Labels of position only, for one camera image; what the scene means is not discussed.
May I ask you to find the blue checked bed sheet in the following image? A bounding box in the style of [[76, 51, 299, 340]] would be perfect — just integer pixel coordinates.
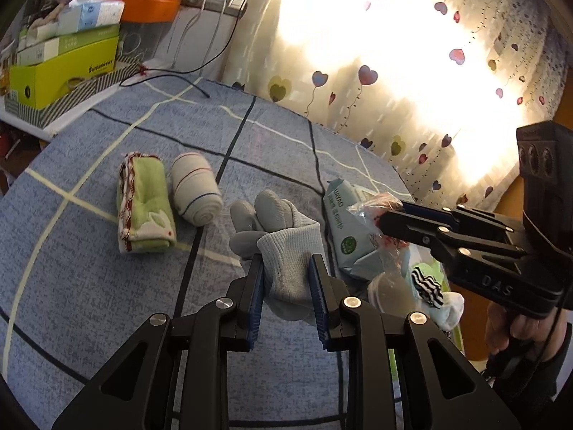
[[0, 78, 466, 430]]

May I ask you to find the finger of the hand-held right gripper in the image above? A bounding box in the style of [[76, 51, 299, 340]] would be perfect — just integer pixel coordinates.
[[378, 210, 528, 261], [394, 201, 524, 236]]

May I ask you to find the translucent storage box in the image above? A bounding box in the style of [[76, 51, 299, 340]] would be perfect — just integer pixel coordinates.
[[119, 6, 242, 72]]

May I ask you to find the pale green flat box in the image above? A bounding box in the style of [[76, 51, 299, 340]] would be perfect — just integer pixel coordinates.
[[17, 24, 121, 67]]

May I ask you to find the lime green cardboard box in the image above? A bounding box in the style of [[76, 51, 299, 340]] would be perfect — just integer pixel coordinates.
[[9, 36, 121, 110]]

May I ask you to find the black cable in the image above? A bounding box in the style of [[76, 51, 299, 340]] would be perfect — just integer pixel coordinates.
[[120, 2, 249, 99]]

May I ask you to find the black white striped sock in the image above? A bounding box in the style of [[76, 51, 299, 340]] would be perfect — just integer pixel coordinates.
[[411, 266, 445, 310]]

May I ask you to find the white side shelf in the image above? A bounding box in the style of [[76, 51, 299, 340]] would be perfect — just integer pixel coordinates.
[[0, 107, 59, 138]]

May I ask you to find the orange tray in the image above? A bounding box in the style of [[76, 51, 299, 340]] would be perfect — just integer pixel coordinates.
[[87, 0, 182, 23]]

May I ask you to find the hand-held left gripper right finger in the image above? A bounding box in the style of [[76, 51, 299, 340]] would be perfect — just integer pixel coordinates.
[[309, 253, 522, 430]]

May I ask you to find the pale blue tissue packet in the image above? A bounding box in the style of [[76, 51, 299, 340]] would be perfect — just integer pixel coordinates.
[[56, 0, 125, 34]]

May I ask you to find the clear red snack packet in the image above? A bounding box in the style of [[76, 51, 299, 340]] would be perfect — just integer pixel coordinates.
[[347, 192, 410, 278]]

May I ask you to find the heart print curtain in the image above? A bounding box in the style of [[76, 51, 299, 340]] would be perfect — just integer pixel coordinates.
[[215, 0, 573, 216]]

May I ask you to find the rolled beige striped sock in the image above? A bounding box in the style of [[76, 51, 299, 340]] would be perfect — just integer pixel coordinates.
[[171, 152, 223, 227]]

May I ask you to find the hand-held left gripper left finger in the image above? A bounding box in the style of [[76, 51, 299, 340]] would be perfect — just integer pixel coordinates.
[[53, 253, 266, 430]]

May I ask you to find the grey work glove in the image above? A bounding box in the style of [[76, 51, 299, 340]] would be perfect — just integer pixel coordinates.
[[229, 189, 323, 323]]

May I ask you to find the person's right forearm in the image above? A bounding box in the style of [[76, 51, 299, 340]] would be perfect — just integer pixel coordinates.
[[492, 322, 573, 417]]

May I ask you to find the white cable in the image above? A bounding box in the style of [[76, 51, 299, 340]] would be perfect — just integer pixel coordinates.
[[179, 0, 234, 69]]

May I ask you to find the person's right hand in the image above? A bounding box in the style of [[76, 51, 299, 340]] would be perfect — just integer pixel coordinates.
[[486, 300, 560, 368]]

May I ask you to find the green rolled towel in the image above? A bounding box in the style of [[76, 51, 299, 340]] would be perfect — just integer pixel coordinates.
[[117, 152, 177, 255]]

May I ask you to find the pale blue wet wipes pack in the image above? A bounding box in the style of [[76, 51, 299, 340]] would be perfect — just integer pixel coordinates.
[[322, 178, 404, 281]]

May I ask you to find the striped cardboard box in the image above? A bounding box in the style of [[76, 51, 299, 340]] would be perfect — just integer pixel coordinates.
[[4, 60, 144, 121]]

